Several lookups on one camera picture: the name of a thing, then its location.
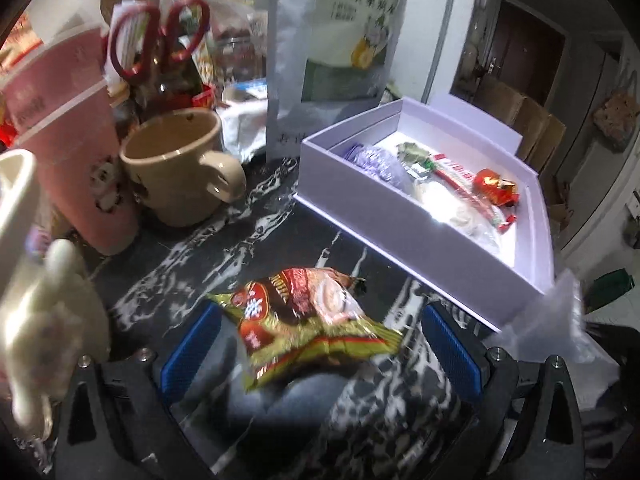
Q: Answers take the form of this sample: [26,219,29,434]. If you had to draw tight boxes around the pink tumbler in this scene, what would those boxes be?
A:
[0,27,142,257]

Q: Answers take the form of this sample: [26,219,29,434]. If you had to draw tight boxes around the red handled scissors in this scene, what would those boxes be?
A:
[107,0,211,82]

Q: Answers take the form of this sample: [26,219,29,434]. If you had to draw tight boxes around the white cabinet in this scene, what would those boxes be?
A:
[559,35,640,263]

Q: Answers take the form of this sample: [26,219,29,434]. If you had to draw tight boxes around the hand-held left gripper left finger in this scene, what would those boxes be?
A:
[55,301,223,480]

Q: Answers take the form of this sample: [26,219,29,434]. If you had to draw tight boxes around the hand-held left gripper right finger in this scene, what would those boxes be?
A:
[421,301,587,480]

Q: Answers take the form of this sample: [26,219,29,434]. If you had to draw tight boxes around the silver standing pouch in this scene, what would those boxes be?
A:
[265,0,417,162]

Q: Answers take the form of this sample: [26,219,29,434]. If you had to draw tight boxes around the white pastry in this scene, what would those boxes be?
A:
[414,177,502,257]

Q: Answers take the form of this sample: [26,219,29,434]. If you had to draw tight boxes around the beige ceramic mug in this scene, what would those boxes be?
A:
[120,107,249,229]

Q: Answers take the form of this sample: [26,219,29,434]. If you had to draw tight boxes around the purple wrapped snack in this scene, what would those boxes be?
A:
[345,142,402,187]

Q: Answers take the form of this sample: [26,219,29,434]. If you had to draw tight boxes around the yellow and red snack packet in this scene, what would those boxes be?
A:
[207,266,404,392]

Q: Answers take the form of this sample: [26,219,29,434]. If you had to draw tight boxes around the dark glass bottle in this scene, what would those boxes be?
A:
[149,57,202,113]

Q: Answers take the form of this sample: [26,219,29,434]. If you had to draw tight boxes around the cardboard boxes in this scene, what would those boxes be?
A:
[475,77,569,162]

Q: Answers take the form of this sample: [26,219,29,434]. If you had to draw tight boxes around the green snack packet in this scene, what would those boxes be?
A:
[397,142,434,179]

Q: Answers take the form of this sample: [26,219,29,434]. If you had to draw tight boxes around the red and white striped packet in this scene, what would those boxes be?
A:
[430,154,517,234]

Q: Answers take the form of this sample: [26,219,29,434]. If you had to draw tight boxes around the cream rabbit figure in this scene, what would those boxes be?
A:
[0,239,112,433]

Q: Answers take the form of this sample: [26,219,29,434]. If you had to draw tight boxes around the white plastic holder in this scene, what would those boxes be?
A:
[0,149,39,303]

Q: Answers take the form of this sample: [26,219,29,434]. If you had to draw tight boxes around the white cardboard box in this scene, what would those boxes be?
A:
[294,94,557,334]

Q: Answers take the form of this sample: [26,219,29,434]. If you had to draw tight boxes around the brown door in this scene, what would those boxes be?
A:
[492,0,567,94]

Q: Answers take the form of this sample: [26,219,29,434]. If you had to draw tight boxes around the glass jar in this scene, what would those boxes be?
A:
[214,34,267,87]

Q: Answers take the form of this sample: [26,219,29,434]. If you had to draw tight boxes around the brown hanging ornament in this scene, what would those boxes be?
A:
[594,91,640,148]

